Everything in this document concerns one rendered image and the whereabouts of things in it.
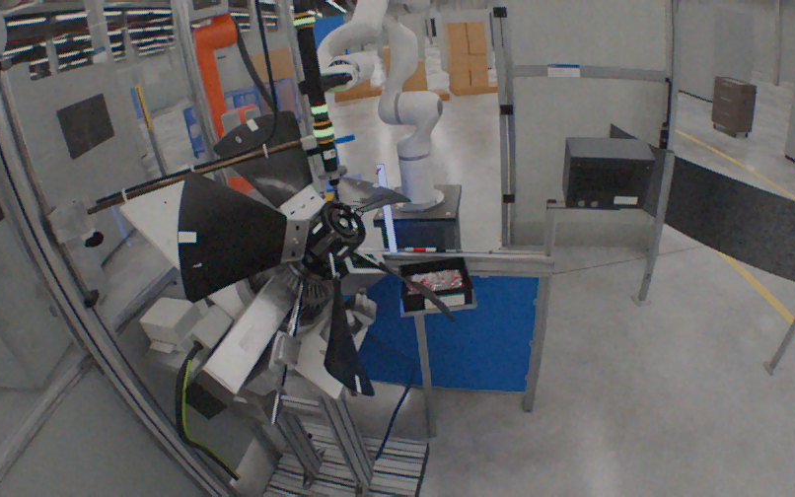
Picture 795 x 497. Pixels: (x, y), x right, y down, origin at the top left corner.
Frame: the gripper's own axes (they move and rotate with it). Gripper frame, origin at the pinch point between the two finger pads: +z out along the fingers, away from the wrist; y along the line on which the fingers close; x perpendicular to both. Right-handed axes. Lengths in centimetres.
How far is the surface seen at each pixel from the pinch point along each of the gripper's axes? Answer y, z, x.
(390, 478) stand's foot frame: 1, 10, -144
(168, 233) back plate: 35.2, 21.6, -24.0
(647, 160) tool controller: -80, -29, -28
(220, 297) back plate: 23, 25, -39
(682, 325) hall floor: -149, -95, -150
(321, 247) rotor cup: -1.5, 15.4, -30.9
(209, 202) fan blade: 10.1, 30.1, -13.0
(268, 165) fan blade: 13.6, 4.1, -16.0
